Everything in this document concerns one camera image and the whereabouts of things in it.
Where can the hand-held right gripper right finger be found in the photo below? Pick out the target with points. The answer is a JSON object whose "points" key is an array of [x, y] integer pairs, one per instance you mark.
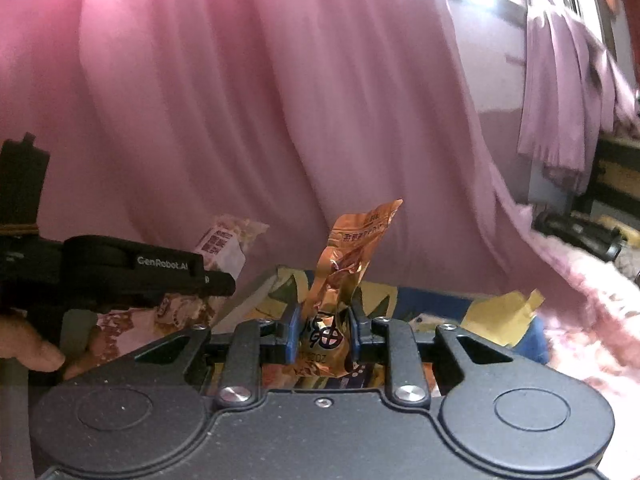
{"points": [[354, 337]]}

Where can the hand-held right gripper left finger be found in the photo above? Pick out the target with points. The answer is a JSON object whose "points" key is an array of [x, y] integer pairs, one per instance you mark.
{"points": [[293, 340]]}

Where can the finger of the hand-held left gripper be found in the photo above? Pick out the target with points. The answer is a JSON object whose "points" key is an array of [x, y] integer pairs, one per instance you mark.
{"points": [[219, 284]]}

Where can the granola bar packet white label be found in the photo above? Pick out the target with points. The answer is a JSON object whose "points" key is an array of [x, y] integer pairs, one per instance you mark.
{"points": [[220, 246]]}

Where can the grey box with yellow lining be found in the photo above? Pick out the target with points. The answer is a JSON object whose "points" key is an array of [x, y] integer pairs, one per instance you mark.
{"points": [[395, 302]]}

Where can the orange foil snack packet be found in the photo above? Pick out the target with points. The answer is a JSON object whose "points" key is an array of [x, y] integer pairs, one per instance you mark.
{"points": [[345, 250]]}

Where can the person's left hand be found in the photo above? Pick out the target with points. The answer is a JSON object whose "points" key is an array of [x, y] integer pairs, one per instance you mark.
{"points": [[30, 345]]}

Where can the pink curtain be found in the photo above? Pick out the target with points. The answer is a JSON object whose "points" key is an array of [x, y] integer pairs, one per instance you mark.
{"points": [[250, 85]]}

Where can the pink floral blanket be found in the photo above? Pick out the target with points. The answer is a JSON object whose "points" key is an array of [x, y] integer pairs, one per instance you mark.
{"points": [[590, 310]]}

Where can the black bag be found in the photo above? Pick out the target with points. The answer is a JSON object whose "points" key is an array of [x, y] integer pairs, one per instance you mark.
{"points": [[580, 235]]}

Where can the pink hanging cloth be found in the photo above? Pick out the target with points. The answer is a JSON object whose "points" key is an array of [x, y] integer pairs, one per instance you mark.
{"points": [[555, 110]]}

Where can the black and yellow furniture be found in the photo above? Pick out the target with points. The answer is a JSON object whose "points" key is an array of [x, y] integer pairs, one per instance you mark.
{"points": [[620, 175]]}

